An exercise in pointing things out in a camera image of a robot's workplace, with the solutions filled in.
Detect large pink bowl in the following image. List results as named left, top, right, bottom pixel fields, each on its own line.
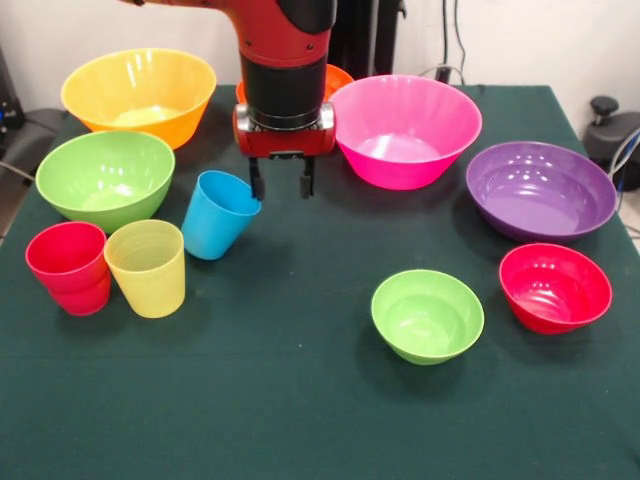
left=327, top=74, right=484, bottom=192

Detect purple bowl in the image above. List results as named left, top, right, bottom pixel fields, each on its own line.
left=465, top=140, right=619, bottom=245

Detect dark green tablecloth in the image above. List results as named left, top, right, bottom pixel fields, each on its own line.
left=0, top=83, right=640, bottom=480

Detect large yellow bowl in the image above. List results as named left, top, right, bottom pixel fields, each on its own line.
left=60, top=47, right=218, bottom=151

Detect large green bowl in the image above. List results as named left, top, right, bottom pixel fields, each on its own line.
left=35, top=130, right=176, bottom=235

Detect small red bowl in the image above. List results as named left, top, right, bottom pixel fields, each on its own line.
left=498, top=242, right=614, bottom=335

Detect small green bowl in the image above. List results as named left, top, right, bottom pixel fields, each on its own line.
left=370, top=269, right=486, bottom=366

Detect blue cup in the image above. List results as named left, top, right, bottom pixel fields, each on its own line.
left=180, top=169, right=263, bottom=261

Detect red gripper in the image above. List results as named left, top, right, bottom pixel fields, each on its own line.
left=232, top=102, right=338, bottom=202

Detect white and blue cables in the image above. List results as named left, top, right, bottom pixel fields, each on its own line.
left=608, top=127, right=640, bottom=201

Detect black equipment box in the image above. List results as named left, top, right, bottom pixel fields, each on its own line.
left=0, top=47, right=26, bottom=146

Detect orange bowl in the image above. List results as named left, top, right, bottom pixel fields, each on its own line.
left=235, top=62, right=355, bottom=107

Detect yellow cup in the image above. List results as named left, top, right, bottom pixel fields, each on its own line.
left=103, top=219, right=187, bottom=319

